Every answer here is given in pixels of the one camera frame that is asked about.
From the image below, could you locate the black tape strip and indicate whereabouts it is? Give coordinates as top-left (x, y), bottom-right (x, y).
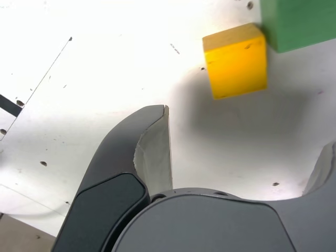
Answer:
top-left (0, 93), bottom-right (23, 118)

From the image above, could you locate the yellow cube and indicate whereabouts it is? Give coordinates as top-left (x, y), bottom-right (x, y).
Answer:
top-left (202, 23), bottom-right (268, 100)

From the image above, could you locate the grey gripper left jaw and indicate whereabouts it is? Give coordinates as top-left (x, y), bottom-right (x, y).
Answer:
top-left (52, 104), bottom-right (174, 252)

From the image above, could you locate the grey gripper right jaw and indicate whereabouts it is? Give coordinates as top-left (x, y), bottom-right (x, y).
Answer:
top-left (112, 141), bottom-right (336, 252)

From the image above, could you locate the green cube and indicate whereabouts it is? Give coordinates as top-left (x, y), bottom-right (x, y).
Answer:
top-left (259, 0), bottom-right (336, 53)

